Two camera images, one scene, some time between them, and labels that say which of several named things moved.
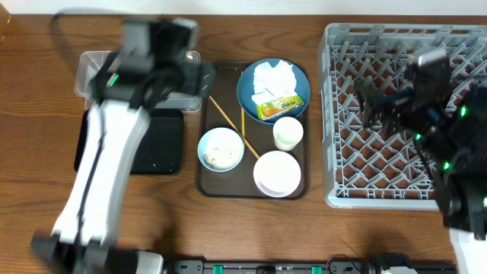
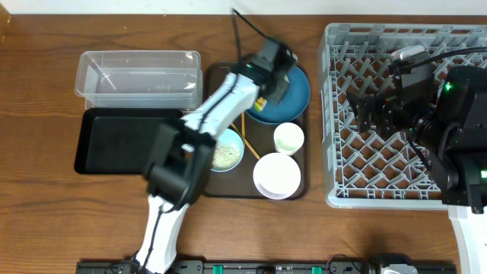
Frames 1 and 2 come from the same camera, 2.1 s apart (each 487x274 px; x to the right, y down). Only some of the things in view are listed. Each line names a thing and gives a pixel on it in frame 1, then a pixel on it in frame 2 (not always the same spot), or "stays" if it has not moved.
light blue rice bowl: x=221 y=149 stays
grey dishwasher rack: x=370 y=168 stays
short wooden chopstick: x=243 y=122 stays
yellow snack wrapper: x=265 y=110 → x=260 y=103
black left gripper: x=192 y=75 → x=280 y=91
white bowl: x=277 y=173 stays
